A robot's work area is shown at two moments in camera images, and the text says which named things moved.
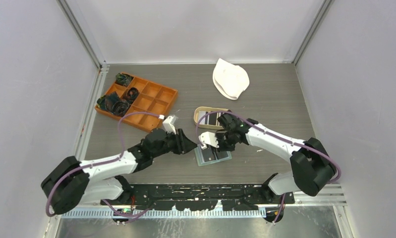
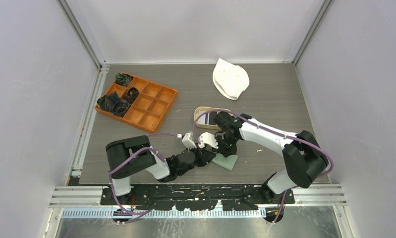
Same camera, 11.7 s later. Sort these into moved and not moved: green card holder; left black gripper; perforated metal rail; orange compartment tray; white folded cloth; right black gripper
Moved: green card holder; left black gripper
Not moved: right black gripper; white folded cloth; orange compartment tray; perforated metal rail
